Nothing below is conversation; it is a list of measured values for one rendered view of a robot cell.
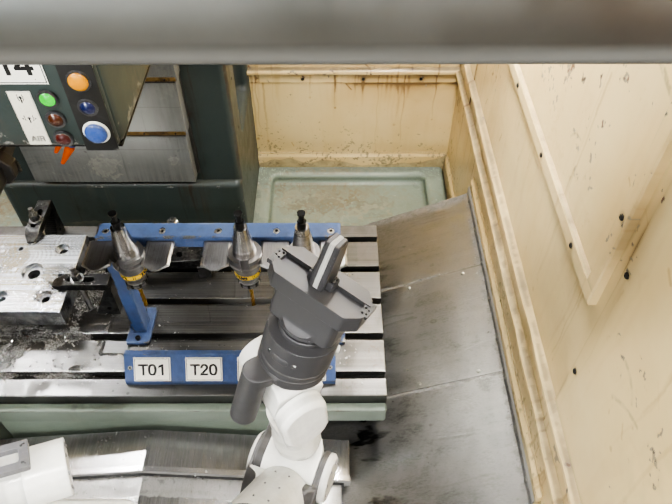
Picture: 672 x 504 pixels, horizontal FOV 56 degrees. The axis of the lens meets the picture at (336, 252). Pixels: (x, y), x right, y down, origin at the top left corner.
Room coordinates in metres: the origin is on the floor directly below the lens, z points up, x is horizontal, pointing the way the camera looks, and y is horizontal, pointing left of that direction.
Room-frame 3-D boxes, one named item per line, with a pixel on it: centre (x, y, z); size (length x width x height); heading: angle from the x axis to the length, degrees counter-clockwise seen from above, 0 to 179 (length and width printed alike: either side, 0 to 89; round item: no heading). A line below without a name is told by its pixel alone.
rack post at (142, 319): (0.84, 0.45, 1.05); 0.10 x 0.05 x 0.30; 0
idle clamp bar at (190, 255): (1.00, 0.41, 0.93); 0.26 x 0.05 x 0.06; 95
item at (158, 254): (0.78, 0.34, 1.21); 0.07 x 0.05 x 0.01; 0
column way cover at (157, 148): (1.34, 0.62, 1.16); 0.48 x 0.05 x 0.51; 90
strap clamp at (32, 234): (1.08, 0.73, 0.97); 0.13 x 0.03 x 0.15; 0
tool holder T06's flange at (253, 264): (0.78, 0.17, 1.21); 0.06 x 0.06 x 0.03
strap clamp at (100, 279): (0.89, 0.57, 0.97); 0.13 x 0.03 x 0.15; 90
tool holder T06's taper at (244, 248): (0.78, 0.17, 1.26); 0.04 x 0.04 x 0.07
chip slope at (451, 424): (0.89, -0.03, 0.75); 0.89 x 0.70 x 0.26; 0
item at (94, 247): (0.78, 0.45, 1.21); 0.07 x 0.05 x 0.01; 0
